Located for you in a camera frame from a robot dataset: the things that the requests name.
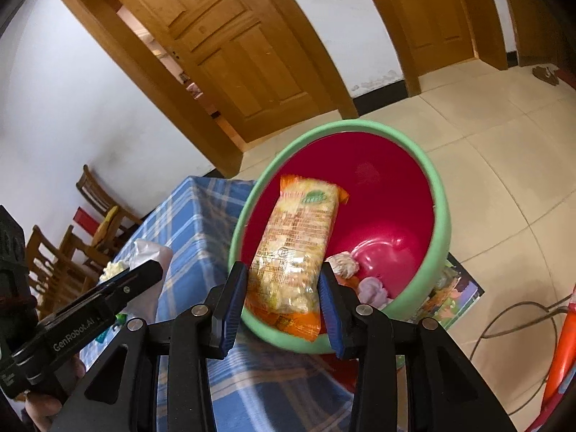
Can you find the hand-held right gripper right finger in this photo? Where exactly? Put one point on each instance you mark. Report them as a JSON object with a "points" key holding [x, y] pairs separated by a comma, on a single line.
{"points": [[330, 319]]}

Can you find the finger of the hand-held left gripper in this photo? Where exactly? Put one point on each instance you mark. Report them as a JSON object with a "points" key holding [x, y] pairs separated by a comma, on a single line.
{"points": [[135, 279]]}

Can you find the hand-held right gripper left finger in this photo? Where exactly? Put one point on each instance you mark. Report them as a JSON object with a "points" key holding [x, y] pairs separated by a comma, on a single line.
{"points": [[234, 310]]}

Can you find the large cream paper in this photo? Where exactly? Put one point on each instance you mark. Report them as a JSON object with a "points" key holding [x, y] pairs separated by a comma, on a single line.
{"points": [[112, 270]]}

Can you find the orange snack packet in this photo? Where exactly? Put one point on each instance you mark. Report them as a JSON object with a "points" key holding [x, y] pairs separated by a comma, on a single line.
{"points": [[288, 243]]}

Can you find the red bin with green rim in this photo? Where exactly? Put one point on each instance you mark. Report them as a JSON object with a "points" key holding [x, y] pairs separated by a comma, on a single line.
{"points": [[382, 189]]}

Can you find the person's left hand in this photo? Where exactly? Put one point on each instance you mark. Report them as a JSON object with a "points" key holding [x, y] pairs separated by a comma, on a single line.
{"points": [[40, 409]]}

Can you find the white plastic packet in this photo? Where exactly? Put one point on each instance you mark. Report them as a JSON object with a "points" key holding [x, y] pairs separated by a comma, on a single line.
{"points": [[148, 252]]}

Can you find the white crumpled paper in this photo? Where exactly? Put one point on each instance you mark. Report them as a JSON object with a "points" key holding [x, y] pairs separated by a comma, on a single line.
{"points": [[373, 292]]}

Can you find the small crumpled cream paper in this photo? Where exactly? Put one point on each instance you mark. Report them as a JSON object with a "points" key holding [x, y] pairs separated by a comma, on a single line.
{"points": [[343, 263]]}

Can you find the yellow seat cushion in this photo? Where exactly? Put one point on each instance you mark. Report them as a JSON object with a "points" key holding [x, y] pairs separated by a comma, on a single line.
{"points": [[108, 225]]}

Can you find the red box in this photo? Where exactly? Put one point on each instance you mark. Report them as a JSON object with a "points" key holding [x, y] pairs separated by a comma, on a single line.
{"points": [[87, 220]]}

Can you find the wooden dining chair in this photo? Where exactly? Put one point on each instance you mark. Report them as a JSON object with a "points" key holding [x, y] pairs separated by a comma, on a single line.
{"points": [[96, 189], [54, 270]]}

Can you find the blue plaid tablecloth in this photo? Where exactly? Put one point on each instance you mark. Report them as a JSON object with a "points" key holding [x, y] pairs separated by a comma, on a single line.
{"points": [[198, 234]]}

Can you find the colourful picture book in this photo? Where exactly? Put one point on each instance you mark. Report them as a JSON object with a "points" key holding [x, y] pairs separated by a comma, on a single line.
{"points": [[459, 292]]}

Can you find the orange metal chair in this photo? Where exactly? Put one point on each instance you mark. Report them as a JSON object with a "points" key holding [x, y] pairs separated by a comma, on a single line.
{"points": [[560, 360]]}

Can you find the wooden panel door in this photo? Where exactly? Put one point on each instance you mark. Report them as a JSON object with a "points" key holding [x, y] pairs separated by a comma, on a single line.
{"points": [[423, 9], [225, 54]]}

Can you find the brown slippers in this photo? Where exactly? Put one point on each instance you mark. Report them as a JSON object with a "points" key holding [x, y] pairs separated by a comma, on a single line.
{"points": [[545, 75]]}

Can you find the wooden cabinet door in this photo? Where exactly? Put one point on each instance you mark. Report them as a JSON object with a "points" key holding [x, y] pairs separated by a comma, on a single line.
{"points": [[531, 9]]}

